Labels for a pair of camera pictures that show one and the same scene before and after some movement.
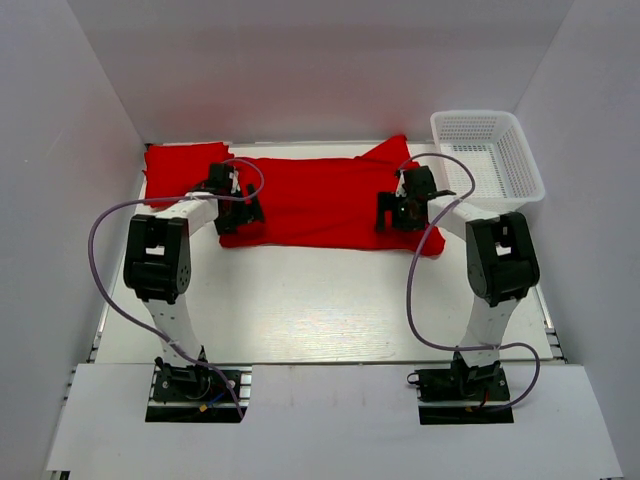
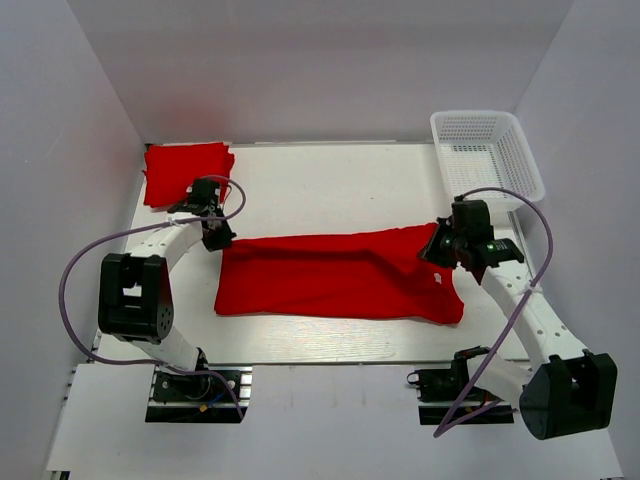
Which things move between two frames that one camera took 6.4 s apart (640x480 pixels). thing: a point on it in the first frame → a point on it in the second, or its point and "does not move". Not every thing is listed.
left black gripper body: [245, 211] → [219, 238]
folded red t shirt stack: [174, 169] does not move
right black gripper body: [391, 213] → [435, 247]
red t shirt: [330, 204] → [371, 274]
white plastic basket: [493, 145] does not move
